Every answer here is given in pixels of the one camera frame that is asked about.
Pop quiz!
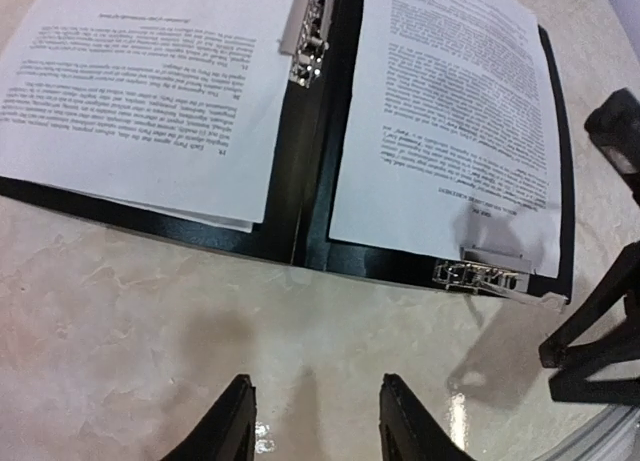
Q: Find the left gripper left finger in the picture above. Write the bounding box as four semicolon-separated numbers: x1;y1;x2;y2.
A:
162;374;257;461

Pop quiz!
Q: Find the white printed sheet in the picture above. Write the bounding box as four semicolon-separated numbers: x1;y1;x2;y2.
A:
1;0;294;224

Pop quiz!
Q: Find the white paper stack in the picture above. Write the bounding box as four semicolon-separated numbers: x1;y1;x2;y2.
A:
329;0;562;277

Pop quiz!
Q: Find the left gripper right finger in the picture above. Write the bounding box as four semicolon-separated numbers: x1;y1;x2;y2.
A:
379;373;473;461

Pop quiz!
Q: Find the black clip folder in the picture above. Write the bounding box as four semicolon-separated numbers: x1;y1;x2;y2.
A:
0;0;576;302

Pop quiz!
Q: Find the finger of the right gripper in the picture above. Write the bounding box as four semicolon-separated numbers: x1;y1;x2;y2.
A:
549;350;639;406
539;242;639;368

